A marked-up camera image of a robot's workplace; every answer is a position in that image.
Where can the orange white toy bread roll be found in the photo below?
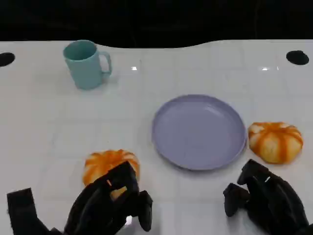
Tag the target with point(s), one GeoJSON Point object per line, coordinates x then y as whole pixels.
{"type": "Point", "coordinates": [105, 160]}
{"type": "Point", "coordinates": [275, 143]}

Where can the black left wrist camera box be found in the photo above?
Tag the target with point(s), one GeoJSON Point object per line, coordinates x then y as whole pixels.
{"type": "Point", "coordinates": [24, 213]}

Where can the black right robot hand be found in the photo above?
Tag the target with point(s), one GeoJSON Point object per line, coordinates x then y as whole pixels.
{"type": "Point", "coordinates": [274, 203]}

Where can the pale green mug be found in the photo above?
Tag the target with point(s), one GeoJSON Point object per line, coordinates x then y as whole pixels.
{"type": "Point", "coordinates": [84, 69]}

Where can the lilac plate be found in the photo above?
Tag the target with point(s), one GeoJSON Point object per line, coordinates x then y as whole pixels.
{"type": "Point", "coordinates": [198, 132]}

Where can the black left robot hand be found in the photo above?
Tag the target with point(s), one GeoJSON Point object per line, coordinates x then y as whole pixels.
{"type": "Point", "coordinates": [97, 208]}

